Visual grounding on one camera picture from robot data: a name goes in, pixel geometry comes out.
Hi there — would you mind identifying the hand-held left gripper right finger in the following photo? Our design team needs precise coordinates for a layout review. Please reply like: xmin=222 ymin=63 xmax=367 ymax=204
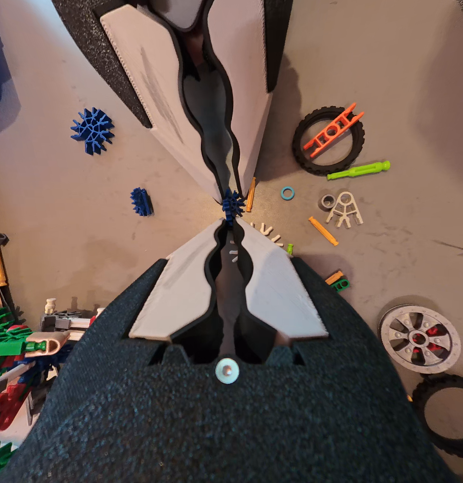
xmin=235 ymin=219 xmax=329 ymax=342

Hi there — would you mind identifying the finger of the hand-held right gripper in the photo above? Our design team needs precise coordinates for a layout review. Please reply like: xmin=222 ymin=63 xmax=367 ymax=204
xmin=202 ymin=0 xmax=273 ymax=195
xmin=100 ymin=6 xmax=222 ymax=203

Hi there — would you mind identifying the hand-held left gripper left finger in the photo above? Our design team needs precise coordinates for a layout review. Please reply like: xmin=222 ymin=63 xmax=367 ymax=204
xmin=129 ymin=219 xmax=224 ymax=339

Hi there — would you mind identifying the small blue snowflake connector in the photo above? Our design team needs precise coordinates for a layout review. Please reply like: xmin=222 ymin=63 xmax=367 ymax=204
xmin=130 ymin=187 xmax=154 ymax=217
xmin=221 ymin=189 xmax=246 ymax=227

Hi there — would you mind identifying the white snowflake connector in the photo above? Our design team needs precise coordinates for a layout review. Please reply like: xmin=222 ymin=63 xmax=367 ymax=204
xmin=228 ymin=222 xmax=285 ymax=263

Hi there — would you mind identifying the large blue snowflake connector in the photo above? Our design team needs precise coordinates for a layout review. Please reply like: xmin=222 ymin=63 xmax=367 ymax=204
xmin=70 ymin=107 xmax=115 ymax=155

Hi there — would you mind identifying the black rubber tyre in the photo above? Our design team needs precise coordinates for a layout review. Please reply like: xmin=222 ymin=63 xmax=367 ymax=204
xmin=412 ymin=374 xmax=463 ymax=459
xmin=292 ymin=107 xmax=365 ymax=177

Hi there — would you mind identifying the orange ladder connector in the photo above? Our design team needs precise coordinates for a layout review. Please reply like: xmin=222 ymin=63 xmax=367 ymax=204
xmin=303 ymin=103 xmax=365 ymax=158

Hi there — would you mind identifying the white fan-shaped connector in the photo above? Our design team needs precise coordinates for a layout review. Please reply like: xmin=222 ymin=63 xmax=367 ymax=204
xmin=326 ymin=191 xmax=364 ymax=229

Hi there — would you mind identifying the silver wheel hub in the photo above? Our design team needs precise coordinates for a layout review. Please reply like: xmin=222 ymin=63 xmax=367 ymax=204
xmin=379 ymin=305 xmax=462 ymax=374

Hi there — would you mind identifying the colourful construction toy model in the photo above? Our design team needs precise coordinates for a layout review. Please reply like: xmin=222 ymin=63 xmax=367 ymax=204
xmin=0 ymin=297 xmax=108 ymax=468

